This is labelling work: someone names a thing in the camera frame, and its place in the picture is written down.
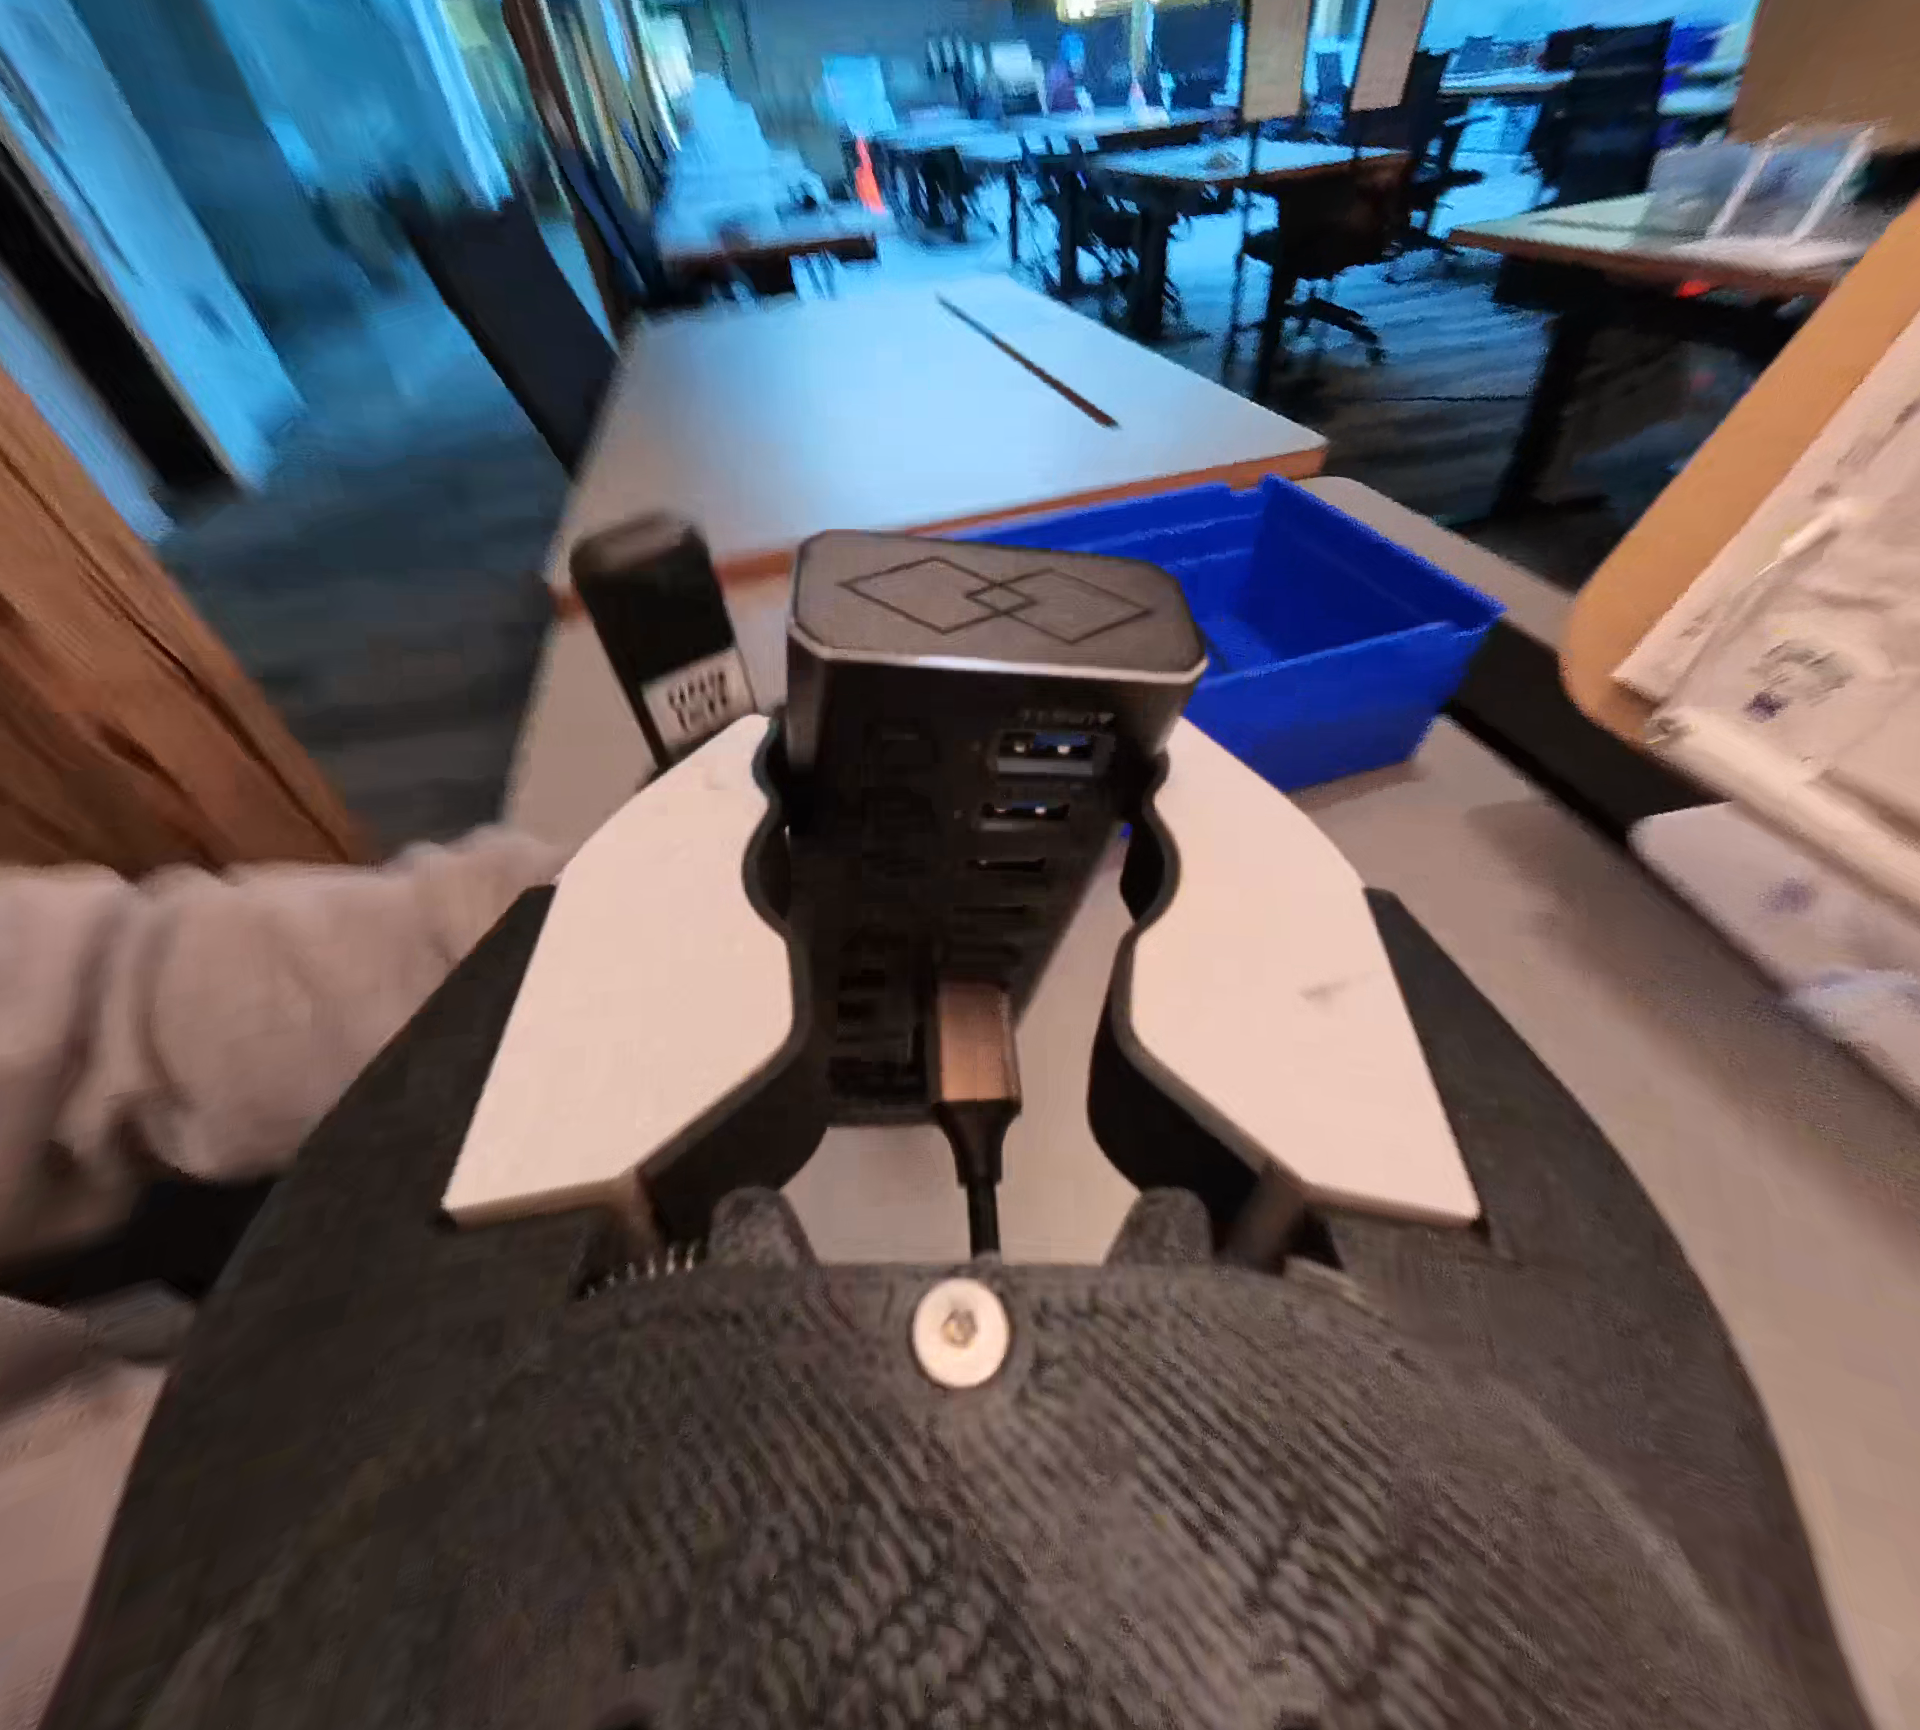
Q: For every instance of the matte black USB hub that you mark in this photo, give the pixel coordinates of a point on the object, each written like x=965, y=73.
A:
x=900, y=739

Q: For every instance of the person's left forearm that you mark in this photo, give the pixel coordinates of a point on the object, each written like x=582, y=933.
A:
x=225, y=1008

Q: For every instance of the wooden beam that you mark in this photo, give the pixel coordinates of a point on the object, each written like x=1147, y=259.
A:
x=149, y=709

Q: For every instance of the background wooden desk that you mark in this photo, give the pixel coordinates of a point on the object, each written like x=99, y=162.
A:
x=1589, y=230
x=1247, y=163

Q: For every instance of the black office chair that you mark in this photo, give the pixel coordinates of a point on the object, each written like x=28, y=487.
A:
x=1597, y=110
x=1351, y=215

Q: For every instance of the wooden desk divider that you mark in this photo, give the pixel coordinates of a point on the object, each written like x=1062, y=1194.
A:
x=1275, y=34
x=1393, y=34
x=1830, y=51

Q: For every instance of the wooden document board with papers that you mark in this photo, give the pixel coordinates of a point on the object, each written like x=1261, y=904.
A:
x=1801, y=591

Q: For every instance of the blue plastic bin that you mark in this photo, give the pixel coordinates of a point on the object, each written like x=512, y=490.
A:
x=1351, y=680

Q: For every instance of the black chair back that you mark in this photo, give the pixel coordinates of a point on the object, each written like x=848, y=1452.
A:
x=511, y=319

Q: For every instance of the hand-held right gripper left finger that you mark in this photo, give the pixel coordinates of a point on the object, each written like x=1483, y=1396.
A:
x=632, y=979

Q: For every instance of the white table with wooden edge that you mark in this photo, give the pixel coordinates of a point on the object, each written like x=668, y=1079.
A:
x=841, y=411

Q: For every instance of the grey desk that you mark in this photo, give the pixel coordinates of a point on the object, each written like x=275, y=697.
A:
x=1576, y=1086

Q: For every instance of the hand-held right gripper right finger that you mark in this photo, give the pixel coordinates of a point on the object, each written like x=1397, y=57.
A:
x=1290, y=1008

